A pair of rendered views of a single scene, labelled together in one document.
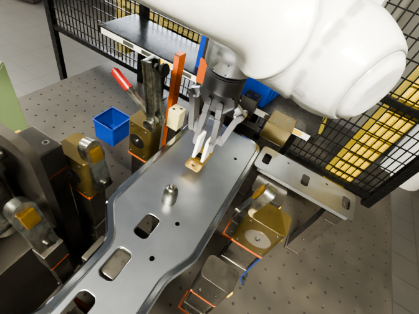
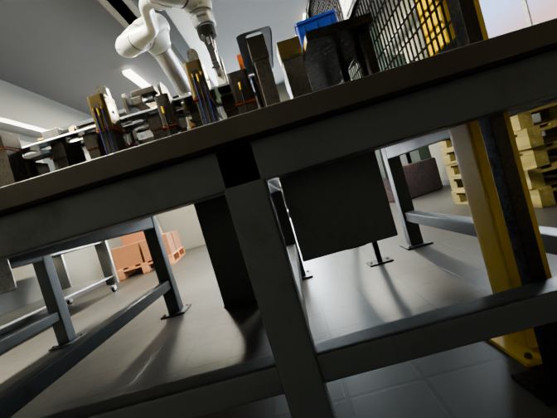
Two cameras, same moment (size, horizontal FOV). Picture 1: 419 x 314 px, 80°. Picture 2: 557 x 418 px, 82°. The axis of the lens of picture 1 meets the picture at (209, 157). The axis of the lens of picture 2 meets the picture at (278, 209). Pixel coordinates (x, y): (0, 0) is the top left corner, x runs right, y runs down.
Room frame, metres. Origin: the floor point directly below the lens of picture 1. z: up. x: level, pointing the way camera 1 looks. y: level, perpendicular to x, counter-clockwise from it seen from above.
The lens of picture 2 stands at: (0.20, -1.27, 0.54)
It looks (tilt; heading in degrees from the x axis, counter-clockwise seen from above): 2 degrees down; 77
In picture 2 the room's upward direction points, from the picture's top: 16 degrees counter-clockwise
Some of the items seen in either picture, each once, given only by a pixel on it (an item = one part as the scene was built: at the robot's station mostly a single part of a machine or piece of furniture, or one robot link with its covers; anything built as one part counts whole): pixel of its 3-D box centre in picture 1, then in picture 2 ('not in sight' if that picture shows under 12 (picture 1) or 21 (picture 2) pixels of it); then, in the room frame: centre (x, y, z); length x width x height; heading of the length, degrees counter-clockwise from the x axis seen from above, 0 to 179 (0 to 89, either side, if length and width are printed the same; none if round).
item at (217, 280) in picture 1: (208, 296); (174, 137); (0.18, -0.11, 0.84); 0.10 x 0.05 x 0.29; 76
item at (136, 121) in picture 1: (139, 162); not in sight; (0.46, 0.20, 0.87); 0.10 x 0.07 x 0.35; 76
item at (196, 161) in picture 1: (199, 157); not in sight; (0.42, 0.02, 1.03); 0.08 x 0.04 x 0.01; 166
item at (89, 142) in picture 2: not in sight; (107, 170); (-0.11, 0.15, 0.84); 0.12 x 0.05 x 0.29; 76
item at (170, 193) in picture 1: (169, 195); not in sight; (0.30, 0.05, 1.02); 0.03 x 0.03 x 0.07
